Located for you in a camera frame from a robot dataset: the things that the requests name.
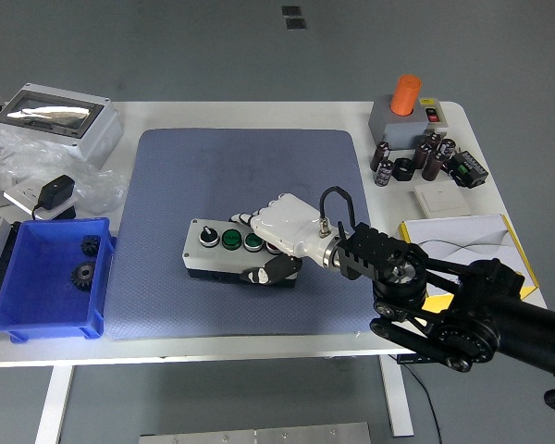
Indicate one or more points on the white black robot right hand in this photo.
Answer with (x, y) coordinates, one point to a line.
(287, 222)

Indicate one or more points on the grey four-button control box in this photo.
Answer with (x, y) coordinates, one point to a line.
(199, 256)

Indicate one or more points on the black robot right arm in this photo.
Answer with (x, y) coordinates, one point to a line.
(490, 300)

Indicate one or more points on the grey-blue textured mat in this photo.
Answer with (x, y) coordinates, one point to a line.
(213, 176)

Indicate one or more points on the black hex nut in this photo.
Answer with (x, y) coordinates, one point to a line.
(403, 169)

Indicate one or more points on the grey block base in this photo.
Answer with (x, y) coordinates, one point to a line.
(398, 131)

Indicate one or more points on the orange cylinder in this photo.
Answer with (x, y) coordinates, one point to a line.
(404, 94)

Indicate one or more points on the yellow and white cardboard box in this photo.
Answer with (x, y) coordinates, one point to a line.
(467, 231)

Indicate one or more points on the black table height controller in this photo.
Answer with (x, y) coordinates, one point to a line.
(406, 360)

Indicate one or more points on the black terminal module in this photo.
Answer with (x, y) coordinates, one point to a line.
(467, 168)

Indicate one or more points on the clear plastic bag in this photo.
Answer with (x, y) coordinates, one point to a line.
(102, 185)

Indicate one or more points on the small black gear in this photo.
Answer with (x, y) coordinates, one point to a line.
(90, 245)

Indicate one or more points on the dark square floor cover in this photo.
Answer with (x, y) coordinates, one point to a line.
(295, 23)
(291, 11)

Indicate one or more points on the white table leg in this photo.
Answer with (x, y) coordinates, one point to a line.
(53, 402)
(397, 398)

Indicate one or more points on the large black gear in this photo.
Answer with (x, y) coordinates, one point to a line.
(83, 276)

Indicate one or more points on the grey metal plate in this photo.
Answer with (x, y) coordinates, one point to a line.
(259, 435)

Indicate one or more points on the black power adapter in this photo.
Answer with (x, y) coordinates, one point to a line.
(55, 192)

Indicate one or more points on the blue plastic bin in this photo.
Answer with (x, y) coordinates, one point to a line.
(37, 287)

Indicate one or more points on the white wall switch plate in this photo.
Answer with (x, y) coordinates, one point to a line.
(444, 199)

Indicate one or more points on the white rocker switch box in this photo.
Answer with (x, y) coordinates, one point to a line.
(432, 115)

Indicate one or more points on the grey enclosure with clear window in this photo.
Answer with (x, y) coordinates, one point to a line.
(92, 139)

